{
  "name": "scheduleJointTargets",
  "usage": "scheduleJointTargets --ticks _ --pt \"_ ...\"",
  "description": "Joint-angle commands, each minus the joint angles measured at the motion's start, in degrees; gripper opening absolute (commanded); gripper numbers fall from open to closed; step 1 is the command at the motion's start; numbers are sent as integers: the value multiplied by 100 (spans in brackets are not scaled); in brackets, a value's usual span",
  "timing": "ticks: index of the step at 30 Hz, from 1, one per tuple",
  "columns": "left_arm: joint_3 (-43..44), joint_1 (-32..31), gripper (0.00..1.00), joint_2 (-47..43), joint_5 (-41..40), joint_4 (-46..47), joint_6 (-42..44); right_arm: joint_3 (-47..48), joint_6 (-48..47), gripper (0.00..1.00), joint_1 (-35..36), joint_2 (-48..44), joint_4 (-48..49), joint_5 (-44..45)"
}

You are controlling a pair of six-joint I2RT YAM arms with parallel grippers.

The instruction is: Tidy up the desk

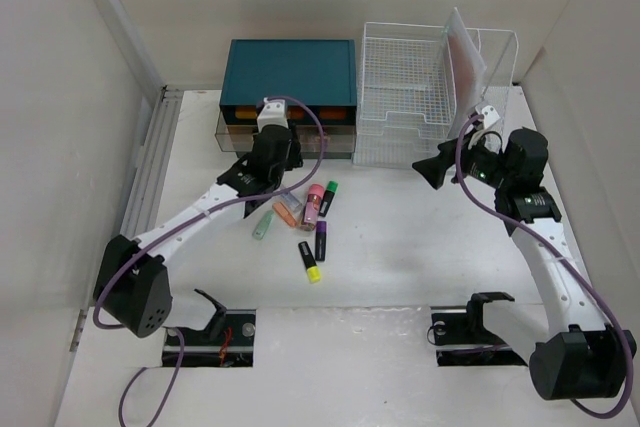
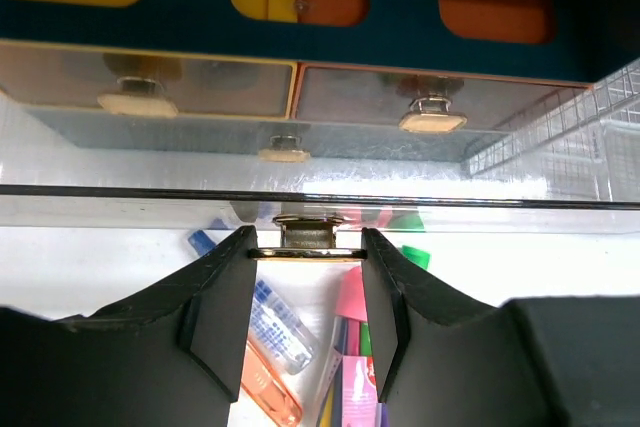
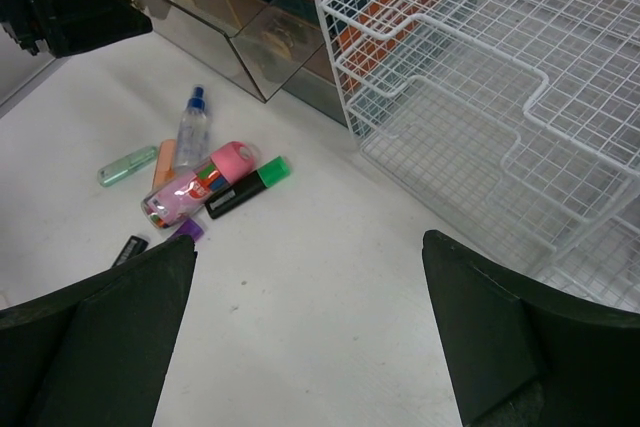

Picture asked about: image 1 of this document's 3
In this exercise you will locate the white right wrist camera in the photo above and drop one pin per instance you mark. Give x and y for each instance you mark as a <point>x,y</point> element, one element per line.
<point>488,117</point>

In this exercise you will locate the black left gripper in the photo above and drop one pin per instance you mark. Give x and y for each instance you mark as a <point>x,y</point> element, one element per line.
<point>293,161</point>

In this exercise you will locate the teal drawer organizer box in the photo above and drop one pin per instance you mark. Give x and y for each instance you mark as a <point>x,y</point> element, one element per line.
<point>319,72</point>

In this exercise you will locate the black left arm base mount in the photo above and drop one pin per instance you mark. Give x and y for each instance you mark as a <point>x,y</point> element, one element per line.
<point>214,336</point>

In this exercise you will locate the aluminium rail frame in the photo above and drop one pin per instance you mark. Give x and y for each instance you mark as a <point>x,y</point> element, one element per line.
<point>148,134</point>

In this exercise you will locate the yellow cap black highlighter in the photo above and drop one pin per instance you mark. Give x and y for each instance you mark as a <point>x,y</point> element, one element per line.
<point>311,268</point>

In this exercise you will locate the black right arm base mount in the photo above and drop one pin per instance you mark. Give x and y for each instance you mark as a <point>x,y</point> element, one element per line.
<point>461,339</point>

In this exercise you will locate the white wire file rack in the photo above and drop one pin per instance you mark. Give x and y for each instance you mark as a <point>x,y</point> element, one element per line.
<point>406,94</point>

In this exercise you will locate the pink lid marker tube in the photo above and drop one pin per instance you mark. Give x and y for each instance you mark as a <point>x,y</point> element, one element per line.
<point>311,208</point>

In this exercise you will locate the orange plastic case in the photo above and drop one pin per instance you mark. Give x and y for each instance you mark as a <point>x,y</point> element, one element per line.
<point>283,212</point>

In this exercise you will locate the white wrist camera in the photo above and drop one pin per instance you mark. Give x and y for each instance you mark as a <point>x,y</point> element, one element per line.
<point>272,113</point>
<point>488,117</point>

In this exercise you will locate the purple cap black highlighter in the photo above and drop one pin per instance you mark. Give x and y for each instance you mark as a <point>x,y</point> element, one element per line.
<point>321,241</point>

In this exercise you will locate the clear blue cap bottle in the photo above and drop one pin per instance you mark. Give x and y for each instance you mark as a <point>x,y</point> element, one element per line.
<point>291,202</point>

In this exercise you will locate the green cap black highlighter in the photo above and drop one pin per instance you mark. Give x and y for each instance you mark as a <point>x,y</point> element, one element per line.
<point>328,197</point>

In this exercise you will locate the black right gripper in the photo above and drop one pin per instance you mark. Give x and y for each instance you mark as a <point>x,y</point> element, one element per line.
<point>433,168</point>

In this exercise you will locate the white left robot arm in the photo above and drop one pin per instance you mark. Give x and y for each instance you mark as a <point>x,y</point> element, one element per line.
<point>133,290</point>

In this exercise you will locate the green translucent plastic case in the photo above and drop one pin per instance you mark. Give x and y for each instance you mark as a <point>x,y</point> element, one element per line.
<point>263,225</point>

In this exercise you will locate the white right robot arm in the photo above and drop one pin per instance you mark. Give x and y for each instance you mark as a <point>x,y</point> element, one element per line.
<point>581,352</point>

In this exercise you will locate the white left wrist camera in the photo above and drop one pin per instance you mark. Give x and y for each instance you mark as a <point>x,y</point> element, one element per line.
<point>272,113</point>

